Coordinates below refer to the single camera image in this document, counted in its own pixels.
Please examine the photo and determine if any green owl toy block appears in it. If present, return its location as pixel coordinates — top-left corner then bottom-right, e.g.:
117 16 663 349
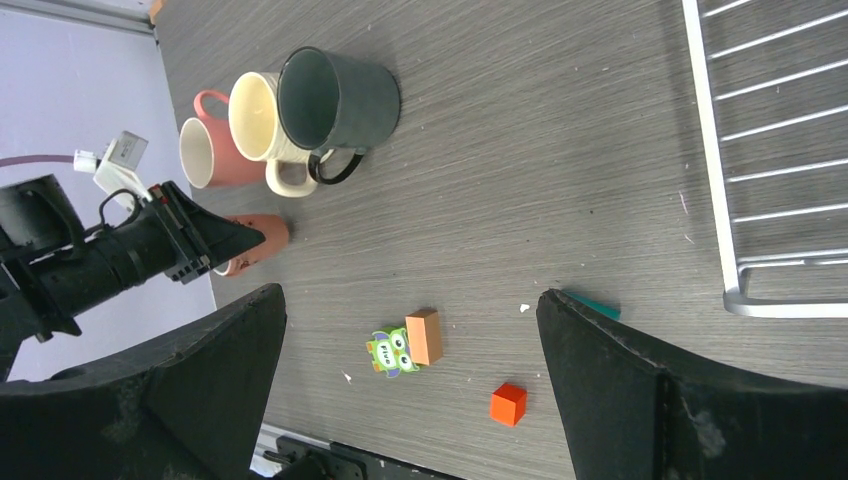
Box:
366 327 420 378

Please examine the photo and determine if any tan wooden block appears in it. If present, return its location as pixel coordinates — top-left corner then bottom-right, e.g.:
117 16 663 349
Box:
405 309 444 366

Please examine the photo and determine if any pink mug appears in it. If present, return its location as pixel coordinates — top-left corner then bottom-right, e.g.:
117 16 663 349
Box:
179 90 265 189

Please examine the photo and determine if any light green cream mug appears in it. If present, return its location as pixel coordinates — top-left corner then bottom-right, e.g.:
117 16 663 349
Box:
228 72 318 198

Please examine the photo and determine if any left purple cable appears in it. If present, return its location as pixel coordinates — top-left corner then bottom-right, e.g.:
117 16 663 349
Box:
0 154 77 170

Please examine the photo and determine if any white wire dish rack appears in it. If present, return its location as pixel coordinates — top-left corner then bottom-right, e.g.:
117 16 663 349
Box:
682 1 847 319

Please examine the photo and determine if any terracotta small cup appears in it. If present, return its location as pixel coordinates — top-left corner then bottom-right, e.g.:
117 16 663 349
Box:
213 213 291 278

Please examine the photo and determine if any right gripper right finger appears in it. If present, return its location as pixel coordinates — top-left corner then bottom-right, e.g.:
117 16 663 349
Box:
536 289 847 479

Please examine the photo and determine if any black base bar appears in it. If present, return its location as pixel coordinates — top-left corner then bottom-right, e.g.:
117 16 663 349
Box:
251 436 458 480

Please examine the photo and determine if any red cube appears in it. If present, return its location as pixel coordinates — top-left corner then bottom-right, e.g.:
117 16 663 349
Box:
489 383 528 427

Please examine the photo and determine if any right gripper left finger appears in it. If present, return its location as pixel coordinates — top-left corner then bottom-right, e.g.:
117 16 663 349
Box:
1 283 287 479

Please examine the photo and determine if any teal block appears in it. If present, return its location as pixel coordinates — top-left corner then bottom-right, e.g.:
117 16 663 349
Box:
565 291 621 321

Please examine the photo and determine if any dark grey mug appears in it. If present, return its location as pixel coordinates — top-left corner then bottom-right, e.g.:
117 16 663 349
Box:
276 46 401 185

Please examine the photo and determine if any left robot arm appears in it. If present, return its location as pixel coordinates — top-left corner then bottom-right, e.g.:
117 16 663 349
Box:
1 175 266 380

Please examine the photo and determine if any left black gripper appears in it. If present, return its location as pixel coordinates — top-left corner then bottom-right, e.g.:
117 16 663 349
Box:
39 181 265 312

